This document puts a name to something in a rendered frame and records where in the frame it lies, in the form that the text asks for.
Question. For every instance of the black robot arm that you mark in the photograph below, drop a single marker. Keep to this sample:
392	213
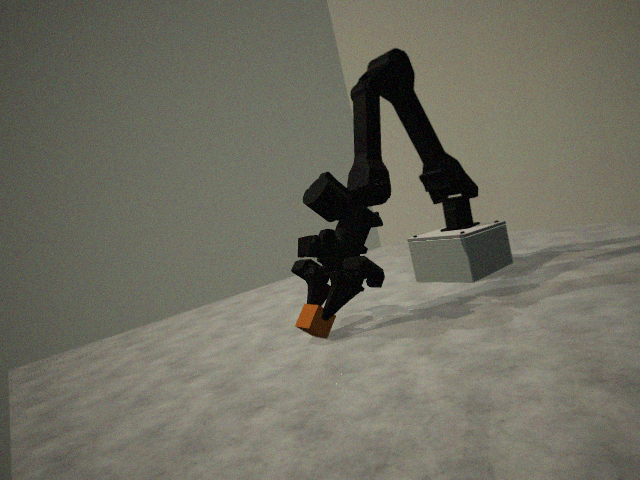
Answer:
390	76

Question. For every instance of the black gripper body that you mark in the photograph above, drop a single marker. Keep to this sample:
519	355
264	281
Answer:
353	265

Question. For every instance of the orange block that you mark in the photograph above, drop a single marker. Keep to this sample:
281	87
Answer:
310	321

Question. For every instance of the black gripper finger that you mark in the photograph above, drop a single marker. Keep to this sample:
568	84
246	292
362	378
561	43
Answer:
342	290
318	290

